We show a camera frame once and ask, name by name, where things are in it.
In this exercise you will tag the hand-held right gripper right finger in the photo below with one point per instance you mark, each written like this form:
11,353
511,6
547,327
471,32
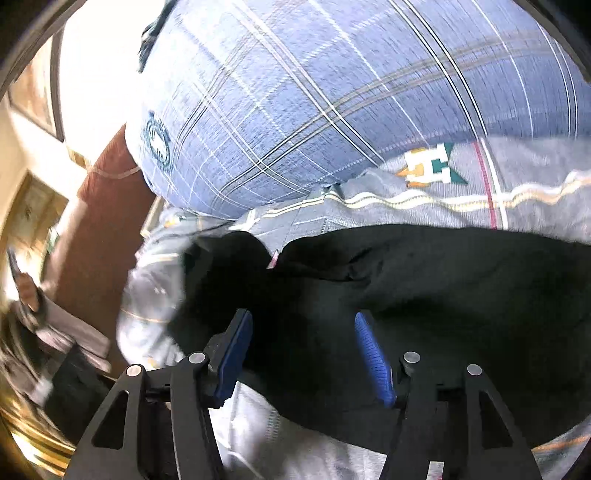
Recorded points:
375,364

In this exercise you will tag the red-brown curtain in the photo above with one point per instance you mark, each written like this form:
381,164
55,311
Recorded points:
94,221

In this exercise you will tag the framed wall picture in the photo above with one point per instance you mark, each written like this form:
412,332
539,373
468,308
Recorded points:
37,92

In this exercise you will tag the grey striped bed sheet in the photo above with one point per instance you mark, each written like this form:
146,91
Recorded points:
531,184

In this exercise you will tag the black pants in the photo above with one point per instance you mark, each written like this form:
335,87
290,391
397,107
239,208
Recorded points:
415,300

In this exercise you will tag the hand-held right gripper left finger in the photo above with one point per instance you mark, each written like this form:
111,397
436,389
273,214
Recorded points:
233,355

